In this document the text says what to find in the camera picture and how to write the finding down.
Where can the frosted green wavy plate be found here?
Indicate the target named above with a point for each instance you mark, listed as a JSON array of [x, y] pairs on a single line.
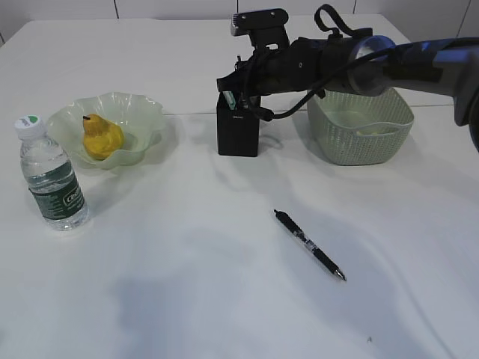
[[140, 118]]

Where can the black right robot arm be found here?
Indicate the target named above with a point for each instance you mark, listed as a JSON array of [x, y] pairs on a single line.
[[365, 67]]

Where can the black gel pen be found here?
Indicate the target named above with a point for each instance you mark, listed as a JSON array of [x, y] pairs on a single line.
[[309, 245], [241, 66]]

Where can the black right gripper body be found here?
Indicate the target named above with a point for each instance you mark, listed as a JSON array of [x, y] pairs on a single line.
[[269, 73]]

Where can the clear water bottle green label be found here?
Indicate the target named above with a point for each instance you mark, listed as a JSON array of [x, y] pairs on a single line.
[[50, 176]]

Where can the yellow white waste paper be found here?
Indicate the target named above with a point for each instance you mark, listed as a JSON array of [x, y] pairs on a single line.
[[375, 131]]

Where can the black square pen holder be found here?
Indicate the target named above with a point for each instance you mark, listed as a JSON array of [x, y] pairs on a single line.
[[237, 131]]

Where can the green plastic woven basket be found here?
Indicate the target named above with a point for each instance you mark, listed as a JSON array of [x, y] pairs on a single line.
[[353, 130]]

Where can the mint green pen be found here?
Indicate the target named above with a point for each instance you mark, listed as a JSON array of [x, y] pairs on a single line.
[[230, 100]]

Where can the yellow pear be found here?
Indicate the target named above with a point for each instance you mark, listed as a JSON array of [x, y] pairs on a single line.
[[101, 137]]

